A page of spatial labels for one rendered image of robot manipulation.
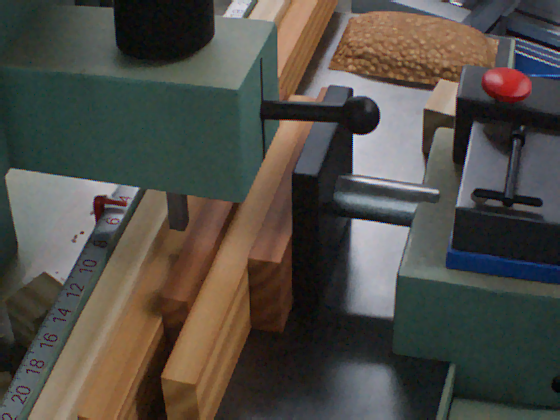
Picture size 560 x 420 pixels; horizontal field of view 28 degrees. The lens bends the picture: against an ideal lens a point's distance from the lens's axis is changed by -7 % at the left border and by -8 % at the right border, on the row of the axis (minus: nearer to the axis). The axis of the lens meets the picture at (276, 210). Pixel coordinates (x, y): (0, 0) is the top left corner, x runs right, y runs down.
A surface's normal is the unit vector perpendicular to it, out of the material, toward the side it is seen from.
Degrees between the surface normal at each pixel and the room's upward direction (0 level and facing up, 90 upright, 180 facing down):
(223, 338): 90
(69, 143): 90
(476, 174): 0
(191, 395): 90
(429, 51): 35
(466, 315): 90
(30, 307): 0
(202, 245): 0
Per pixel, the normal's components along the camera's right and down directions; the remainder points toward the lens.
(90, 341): -0.02, -0.77
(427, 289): -0.26, 0.62
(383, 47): -0.22, -0.32
